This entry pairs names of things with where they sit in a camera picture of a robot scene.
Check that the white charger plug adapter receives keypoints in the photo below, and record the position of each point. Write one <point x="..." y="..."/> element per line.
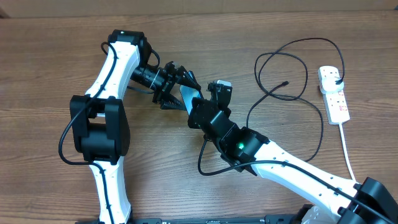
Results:
<point x="329" y="85"/>

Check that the white power strip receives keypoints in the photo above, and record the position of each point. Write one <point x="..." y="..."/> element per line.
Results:
<point x="335" y="103"/>

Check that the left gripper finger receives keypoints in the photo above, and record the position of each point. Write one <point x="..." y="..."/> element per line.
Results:
<point x="169" y="102"/>
<point x="185" y="79"/>

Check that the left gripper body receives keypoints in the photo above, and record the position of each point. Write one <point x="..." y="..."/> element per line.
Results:
<point x="166" y="83"/>

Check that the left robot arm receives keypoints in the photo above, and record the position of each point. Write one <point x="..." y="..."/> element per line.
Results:
<point x="98" y="119"/>

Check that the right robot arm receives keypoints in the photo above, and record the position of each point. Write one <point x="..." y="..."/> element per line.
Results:
<point x="334" y="199"/>

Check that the Samsung Galaxy smartphone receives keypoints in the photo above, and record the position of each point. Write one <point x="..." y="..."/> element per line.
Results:
<point x="188" y="94"/>

